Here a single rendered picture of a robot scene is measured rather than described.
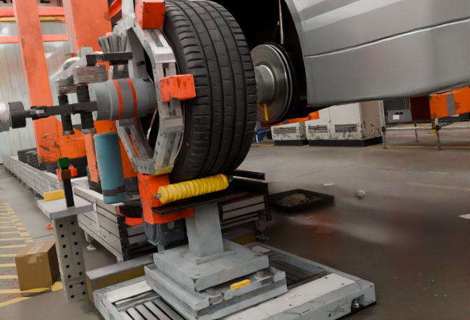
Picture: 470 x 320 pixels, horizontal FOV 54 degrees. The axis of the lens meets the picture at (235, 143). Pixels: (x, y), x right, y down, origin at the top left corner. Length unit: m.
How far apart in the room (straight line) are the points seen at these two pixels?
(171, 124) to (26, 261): 1.38
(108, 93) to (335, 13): 0.76
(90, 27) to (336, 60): 1.13
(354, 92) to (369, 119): 5.24
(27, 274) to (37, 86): 1.83
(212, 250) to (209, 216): 0.13
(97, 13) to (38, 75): 1.93
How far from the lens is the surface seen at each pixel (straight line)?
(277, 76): 1.82
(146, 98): 1.60
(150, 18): 1.50
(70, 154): 4.00
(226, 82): 1.43
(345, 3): 1.38
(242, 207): 2.49
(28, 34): 4.04
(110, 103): 1.57
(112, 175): 1.72
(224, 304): 1.60
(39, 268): 2.56
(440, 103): 3.42
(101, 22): 2.13
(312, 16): 1.48
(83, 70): 1.43
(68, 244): 2.22
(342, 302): 1.71
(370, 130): 6.60
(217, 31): 1.50
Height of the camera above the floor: 0.77
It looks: 5 degrees down
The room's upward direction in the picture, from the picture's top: 7 degrees counter-clockwise
